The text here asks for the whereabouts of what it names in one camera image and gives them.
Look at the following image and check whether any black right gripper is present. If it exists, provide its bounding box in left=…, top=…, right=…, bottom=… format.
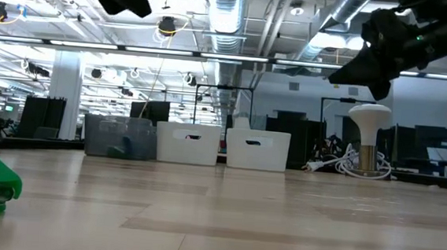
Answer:
left=327, top=8, right=429, bottom=92

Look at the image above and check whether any blue mini stapler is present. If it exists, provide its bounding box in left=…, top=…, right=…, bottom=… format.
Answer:
left=120, top=135, right=135, bottom=159

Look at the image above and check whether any clear glass cup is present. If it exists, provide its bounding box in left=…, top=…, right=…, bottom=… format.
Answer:
left=344, top=101, right=397, bottom=181

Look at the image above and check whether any black background cabinet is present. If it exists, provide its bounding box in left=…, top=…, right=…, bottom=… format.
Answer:
left=263, top=110, right=327, bottom=168

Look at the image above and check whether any black background workstation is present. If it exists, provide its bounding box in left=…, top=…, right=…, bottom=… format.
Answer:
left=389, top=123, right=447, bottom=177

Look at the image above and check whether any white building column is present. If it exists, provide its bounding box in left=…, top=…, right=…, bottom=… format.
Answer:
left=44, top=49, right=87, bottom=142

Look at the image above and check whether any white plastic storage bin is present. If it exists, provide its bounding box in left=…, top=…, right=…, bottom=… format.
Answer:
left=154, top=120, right=223, bottom=167
left=223, top=127, right=292, bottom=173

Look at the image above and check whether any black partition panel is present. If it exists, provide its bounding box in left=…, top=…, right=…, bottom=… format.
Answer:
left=17, top=94, right=68, bottom=142

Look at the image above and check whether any gray translucent storage bin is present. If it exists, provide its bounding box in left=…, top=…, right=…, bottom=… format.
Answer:
left=82, top=113, right=160, bottom=162

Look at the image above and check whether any silver ventilation duct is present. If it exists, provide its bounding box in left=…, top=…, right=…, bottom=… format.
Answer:
left=290, top=0, right=375, bottom=69
left=196, top=0, right=253, bottom=119

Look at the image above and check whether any white power cable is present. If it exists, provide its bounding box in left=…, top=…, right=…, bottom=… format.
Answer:
left=302, top=140, right=395, bottom=181

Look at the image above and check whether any black background rig frame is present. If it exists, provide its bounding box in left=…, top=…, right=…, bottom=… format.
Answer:
left=193, top=83, right=255, bottom=130

